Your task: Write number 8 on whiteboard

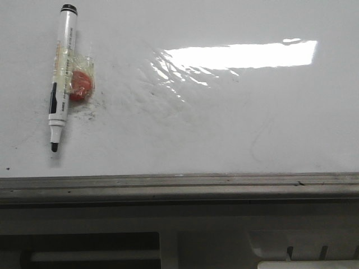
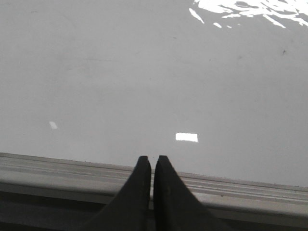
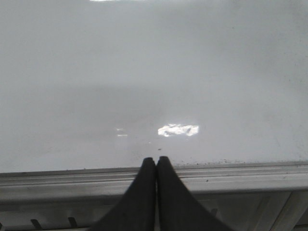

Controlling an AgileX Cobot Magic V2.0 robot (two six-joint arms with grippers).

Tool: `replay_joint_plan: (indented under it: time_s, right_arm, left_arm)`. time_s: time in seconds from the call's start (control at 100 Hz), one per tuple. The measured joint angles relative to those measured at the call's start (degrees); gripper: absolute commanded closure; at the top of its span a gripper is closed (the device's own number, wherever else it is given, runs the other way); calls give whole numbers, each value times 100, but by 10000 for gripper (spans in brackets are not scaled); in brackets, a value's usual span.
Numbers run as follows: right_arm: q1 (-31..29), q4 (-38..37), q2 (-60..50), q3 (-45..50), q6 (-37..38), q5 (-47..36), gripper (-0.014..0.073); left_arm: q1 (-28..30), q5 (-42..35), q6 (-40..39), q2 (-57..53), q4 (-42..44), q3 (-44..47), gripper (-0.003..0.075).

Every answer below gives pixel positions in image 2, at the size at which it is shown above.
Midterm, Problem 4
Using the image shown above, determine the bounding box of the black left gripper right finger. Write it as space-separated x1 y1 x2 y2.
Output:
154 155 231 231

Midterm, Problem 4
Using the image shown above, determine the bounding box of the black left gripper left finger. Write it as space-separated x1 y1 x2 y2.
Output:
81 156 151 231

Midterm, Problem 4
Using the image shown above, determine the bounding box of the white whiteboard with aluminium frame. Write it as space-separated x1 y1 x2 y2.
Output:
0 0 308 231

